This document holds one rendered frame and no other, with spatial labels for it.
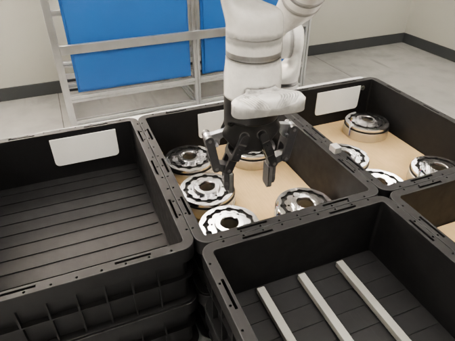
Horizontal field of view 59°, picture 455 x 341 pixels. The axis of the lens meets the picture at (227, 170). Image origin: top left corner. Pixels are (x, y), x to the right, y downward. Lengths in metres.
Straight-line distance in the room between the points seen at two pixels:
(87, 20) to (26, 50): 1.03
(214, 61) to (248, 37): 2.28
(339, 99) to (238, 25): 0.59
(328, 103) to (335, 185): 0.34
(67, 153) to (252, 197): 0.38
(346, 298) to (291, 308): 0.08
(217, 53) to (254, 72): 2.26
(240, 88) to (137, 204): 0.35
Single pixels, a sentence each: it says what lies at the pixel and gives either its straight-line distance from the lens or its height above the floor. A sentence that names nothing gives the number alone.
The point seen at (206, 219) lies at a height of 0.86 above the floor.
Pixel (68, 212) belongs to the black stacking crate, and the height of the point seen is 0.83.
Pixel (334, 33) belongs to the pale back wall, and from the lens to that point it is 4.31.
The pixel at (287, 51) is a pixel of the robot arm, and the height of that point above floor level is 0.97.
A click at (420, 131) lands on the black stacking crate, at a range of 0.99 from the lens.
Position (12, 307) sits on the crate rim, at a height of 0.92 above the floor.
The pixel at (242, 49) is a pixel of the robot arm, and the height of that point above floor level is 1.16.
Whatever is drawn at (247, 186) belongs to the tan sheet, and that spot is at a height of 0.83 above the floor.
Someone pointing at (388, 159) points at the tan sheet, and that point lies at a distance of 0.94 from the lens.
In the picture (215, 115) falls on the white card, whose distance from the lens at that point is 0.88.
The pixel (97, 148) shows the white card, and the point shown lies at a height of 0.88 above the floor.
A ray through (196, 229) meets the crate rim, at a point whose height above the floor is 0.93.
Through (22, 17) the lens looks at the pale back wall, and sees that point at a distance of 3.39.
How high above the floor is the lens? 1.30
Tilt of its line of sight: 34 degrees down
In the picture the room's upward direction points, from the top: straight up
